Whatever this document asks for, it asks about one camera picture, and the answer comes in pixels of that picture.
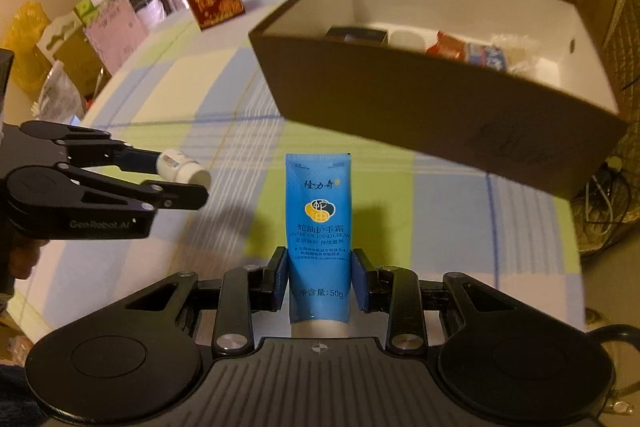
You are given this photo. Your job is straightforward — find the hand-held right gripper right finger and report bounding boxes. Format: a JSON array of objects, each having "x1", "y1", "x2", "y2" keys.
[{"x1": 351, "y1": 248, "x2": 516, "y2": 356}]

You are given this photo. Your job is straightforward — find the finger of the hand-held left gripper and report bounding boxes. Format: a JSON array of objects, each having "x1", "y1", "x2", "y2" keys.
[
  {"x1": 20, "y1": 121, "x2": 164, "y2": 173},
  {"x1": 82, "y1": 180, "x2": 210, "y2": 210}
]

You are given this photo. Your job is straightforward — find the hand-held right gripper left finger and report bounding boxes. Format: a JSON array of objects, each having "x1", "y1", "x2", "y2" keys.
[{"x1": 125, "y1": 247, "x2": 291, "y2": 358}]

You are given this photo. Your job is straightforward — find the small black tube white cap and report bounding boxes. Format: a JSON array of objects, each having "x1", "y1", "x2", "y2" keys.
[{"x1": 156, "y1": 148, "x2": 211, "y2": 185}]

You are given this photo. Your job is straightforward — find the blue hand cream tube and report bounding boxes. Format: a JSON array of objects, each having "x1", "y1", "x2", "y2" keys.
[{"x1": 285, "y1": 152, "x2": 355, "y2": 339}]

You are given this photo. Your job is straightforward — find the brown storage box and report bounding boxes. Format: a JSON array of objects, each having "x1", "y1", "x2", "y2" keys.
[{"x1": 249, "y1": 0, "x2": 630, "y2": 200}]

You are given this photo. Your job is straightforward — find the black product box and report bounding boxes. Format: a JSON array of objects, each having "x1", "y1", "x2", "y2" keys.
[{"x1": 324, "y1": 26, "x2": 390, "y2": 48}]

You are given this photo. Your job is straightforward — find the red snack packet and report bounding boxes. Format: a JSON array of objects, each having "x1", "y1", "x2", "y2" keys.
[{"x1": 426, "y1": 31, "x2": 471, "y2": 58}]

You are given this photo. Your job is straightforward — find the blue white floss packet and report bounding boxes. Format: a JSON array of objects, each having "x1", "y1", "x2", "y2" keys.
[{"x1": 467, "y1": 42, "x2": 508, "y2": 70}]

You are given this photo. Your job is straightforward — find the bag of cotton swabs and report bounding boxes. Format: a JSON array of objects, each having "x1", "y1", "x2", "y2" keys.
[{"x1": 492, "y1": 34, "x2": 538, "y2": 72}]

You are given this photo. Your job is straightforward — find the checked tablecloth desktop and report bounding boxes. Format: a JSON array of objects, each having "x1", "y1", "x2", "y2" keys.
[{"x1": 15, "y1": 0, "x2": 588, "y2": 343}]

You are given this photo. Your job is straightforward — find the person's left hand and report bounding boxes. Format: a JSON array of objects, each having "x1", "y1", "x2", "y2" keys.
[{"x1": 12, "y1": 239, "x2": 51, "y2": 281}]

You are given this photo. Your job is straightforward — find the clear plastic bag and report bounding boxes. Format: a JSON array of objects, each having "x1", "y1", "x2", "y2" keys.
[{"x1": 32, "y1": 62, "x2": 86, "y2": 122}]

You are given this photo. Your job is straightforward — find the brown cardboard box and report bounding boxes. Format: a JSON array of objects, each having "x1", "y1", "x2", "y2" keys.
[{"x1": 37, "y1": 27, "x2": 112, "y2": 98}]

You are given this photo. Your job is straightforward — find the pink cardboard box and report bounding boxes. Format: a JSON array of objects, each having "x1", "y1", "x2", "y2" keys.
[{"x1": 82, "y1": 0, "x2": 147, "y2": 72}]

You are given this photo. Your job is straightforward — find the yellow plastic bag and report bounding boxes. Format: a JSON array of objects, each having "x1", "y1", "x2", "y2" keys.
[{"x1": 2, "y1": 2, "x2": 51, "y2": 92}]

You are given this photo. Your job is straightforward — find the green tissue packs pile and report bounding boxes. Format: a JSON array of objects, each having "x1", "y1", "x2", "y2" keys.
[{"x1": 75, "y1": 0, "x2": 108, "y2": 20}]

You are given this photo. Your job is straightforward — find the white paper bags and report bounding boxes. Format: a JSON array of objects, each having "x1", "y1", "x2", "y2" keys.
[{"x1": 127, "y1": 0, "x2": 166, "y2": 32}]

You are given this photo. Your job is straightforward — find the chair with quilted cover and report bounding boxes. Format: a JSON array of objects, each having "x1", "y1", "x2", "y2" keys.
[{"x1": 600, "y1": 0, "x2": 640, "y2": 118}]

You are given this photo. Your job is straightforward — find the white cable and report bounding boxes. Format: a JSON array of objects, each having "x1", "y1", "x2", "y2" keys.
[{"x1": 590, "y1": 172, "x2": 620, "y2": 238}]

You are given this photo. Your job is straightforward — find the black curved metal frame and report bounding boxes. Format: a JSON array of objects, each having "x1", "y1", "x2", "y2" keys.
[{"x1": 587, "y1": 324, "x2": 640, "y2": 413}]

